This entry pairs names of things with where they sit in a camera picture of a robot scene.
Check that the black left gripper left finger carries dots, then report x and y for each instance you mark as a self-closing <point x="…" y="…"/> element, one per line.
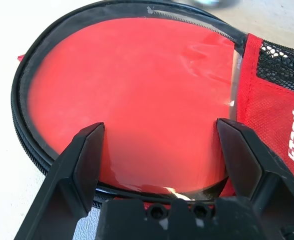
<point x="69" y="180"/>

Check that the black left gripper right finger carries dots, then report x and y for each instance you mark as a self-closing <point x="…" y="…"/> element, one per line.
<point x="262" y="180"/>

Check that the black red paddle case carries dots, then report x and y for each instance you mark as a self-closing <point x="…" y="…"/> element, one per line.
<point x="262" y="105"/>

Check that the red ping-pong paddle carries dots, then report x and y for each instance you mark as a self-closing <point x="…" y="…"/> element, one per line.
<point x="136" y="87"/>

